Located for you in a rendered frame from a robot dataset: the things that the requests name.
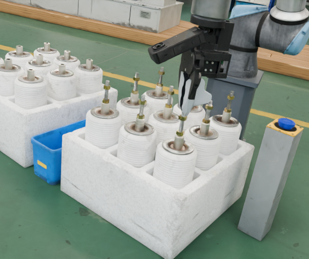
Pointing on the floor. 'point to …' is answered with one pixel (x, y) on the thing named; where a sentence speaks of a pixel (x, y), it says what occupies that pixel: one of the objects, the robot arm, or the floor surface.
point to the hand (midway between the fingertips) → (182, 109)
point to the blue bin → (51, 152)
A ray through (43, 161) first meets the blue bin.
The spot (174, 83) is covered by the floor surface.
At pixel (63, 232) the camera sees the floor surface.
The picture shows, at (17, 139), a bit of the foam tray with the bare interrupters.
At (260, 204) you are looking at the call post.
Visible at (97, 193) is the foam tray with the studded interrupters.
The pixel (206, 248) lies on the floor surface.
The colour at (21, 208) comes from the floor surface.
